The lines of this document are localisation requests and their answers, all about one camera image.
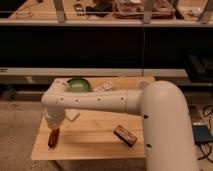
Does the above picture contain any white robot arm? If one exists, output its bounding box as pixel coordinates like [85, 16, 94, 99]
[41, 81, 199, 171]

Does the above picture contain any white sponge block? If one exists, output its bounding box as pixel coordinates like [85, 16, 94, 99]
[66, 110, 80, 121]

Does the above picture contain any wooden table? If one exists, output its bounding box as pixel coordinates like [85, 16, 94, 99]
[31, 77, 155, 161]

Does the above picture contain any green bowl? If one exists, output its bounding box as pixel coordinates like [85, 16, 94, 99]
[67, 77, 91, 92]

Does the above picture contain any brown chocolate bar box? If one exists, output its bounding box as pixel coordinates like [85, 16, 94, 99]
[113, 125, 137, 147]

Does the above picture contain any black device on shelf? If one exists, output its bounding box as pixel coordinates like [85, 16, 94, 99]
[73, 3, 85, 16]

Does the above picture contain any tray of items on shelf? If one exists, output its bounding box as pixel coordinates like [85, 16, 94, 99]
[113, 0, 174, 19]

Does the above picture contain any blue foot pedal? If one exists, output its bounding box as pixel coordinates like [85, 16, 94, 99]
[193, 125, 213, 144]

